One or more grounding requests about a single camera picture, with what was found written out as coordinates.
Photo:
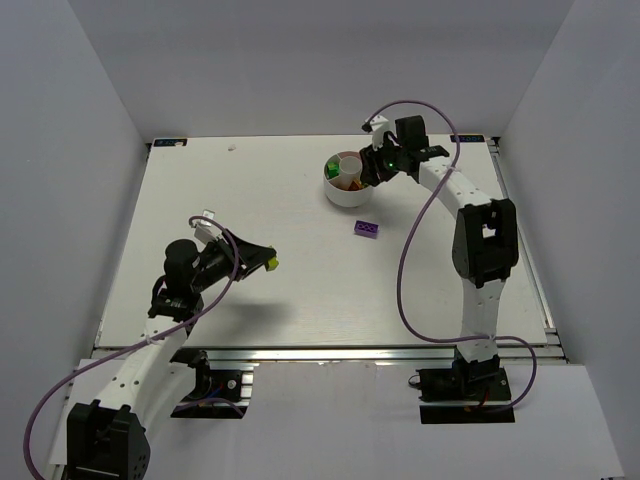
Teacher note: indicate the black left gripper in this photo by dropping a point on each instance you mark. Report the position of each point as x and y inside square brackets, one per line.
[239, 258]

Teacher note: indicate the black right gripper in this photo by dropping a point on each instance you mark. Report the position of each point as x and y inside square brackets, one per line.
[373, 168]

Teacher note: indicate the orange lego plate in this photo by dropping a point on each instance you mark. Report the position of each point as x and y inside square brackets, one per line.
[356, 185]

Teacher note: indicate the small lime lego brick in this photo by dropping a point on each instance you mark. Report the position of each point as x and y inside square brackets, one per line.
[273, 262]

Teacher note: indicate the green square lego brick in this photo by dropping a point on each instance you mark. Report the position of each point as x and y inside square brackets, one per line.
[332, 169]

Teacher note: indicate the purple lego plate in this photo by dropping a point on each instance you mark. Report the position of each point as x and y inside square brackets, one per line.
[366, 229]

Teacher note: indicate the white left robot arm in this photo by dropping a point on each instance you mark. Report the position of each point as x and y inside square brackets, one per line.
[109, 438]

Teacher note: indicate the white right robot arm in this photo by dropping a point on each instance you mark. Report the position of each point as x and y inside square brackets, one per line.
[485, 243]

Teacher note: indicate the white round divided container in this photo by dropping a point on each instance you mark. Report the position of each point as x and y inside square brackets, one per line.
[336, 189]

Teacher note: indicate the dark corner label sticker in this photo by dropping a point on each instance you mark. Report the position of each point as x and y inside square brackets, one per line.
[468, 138]

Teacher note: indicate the left corner label sticker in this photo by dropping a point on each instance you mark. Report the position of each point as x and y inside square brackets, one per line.
[169, 142]

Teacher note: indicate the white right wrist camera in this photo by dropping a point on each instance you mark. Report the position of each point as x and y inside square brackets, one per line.
[377, 126]

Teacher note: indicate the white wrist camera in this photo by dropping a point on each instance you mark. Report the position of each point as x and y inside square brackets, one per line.
[207, 225]
[377, 126]

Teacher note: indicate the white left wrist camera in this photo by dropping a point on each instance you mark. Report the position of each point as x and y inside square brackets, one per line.
[207, 225]

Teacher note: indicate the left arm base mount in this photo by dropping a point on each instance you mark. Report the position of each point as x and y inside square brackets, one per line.
[219, 392]

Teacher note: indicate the aluminium table edge rail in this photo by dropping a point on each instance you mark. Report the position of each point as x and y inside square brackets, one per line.
[549, 352]

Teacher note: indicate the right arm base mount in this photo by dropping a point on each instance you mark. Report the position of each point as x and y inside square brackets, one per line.
[444, 400]

